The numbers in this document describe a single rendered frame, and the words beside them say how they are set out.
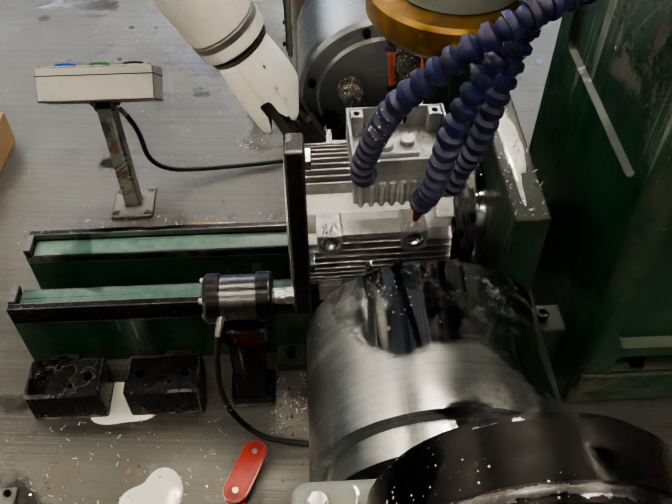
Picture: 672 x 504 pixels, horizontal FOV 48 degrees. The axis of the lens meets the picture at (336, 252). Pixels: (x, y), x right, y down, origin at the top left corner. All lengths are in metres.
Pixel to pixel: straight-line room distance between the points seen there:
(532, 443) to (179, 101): 1.24
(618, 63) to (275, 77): 0.38
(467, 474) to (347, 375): 0.31
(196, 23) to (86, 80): 0.36
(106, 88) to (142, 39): 0.60
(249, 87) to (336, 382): 0.35
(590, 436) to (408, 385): 0.27
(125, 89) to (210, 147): 0.32
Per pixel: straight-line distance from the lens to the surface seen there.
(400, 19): 0.73
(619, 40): 0.90
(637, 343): 1.01
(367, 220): 0.90
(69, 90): 1.16
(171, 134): 1.46
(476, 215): 0.93
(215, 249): 1.08
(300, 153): 0.71
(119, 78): 1.15
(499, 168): 0.87
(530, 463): 0.40
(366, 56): 1.08
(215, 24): 0.83
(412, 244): 0.89
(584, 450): 0.41
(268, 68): 0.87
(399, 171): 0.87
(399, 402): 0.64
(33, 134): 1.54
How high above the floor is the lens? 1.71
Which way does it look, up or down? 49 degrees down
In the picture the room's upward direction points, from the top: straight up
